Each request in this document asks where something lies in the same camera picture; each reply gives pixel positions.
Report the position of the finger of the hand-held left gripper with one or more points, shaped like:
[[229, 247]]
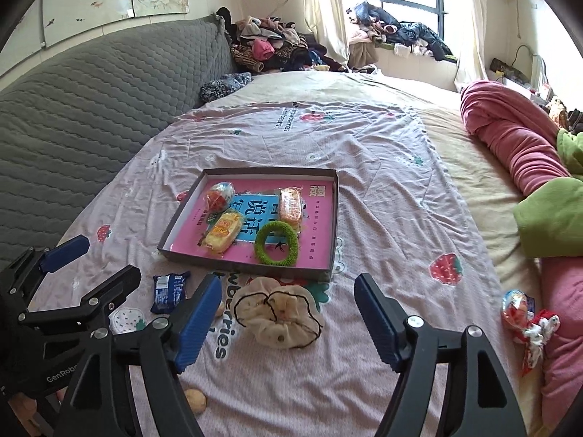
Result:
[[114, 291], [63, 248]]

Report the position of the grey quilted headboard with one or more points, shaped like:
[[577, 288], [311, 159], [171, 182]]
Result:
[[91, 114]]

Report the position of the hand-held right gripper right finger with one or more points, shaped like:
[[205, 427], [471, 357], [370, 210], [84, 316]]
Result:
[[380, 318]]

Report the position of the wrinkled walnut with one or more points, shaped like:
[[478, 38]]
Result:
[[195, 400]]

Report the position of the pink printed bedsheet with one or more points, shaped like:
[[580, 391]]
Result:
[[364, 154]]

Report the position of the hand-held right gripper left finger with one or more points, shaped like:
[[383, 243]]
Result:
[[200, 318]]

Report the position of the small smooth tan nut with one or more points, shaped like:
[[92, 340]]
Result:
[[220, 308]]

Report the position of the dark patterned cloth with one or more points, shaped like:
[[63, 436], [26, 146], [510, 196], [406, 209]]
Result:
[[225, 87]]

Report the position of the orange wafer packet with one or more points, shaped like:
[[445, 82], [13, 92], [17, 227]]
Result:
[[290, 207]]

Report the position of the red white candy packet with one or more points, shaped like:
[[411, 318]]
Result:
[[517, 309]]

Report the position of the dark small bag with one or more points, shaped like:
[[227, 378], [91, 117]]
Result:
[[505, 69]]

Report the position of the heap of dark jackets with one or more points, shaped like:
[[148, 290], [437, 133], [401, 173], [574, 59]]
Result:
[[405, 32]]

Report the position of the cream scrunchie black trim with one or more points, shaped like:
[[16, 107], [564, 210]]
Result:
[[259, 323]]

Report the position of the pink shallow box tray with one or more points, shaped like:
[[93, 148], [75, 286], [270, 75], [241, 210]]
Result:
[[319, 218]]

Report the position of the green blanket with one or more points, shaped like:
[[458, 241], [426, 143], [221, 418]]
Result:
[[555, 209]]

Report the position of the yellow cake packet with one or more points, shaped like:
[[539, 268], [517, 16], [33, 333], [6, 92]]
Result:
[[223, 232]]

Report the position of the red snack packet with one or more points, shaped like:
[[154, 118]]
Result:
[[219, 195]]

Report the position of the pile of mixed clothes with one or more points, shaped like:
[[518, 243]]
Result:
[[273, 45]]

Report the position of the blue snack packet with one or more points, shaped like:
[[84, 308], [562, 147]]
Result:
[[169, 291]]

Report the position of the beige bed sheet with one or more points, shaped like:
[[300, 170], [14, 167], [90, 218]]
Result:
[[455, 114]]

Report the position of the person's left hand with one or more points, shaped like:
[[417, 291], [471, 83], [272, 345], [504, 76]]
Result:
[[25, 408]]

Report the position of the cream curtain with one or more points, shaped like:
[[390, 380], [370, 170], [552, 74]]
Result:
[[471, 32], [325, 13]]

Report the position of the pink quilt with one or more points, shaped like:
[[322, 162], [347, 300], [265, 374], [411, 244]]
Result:
[[510, 123]]

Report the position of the fish wall painting panel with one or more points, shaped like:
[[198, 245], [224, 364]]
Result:
[[86, 4]]

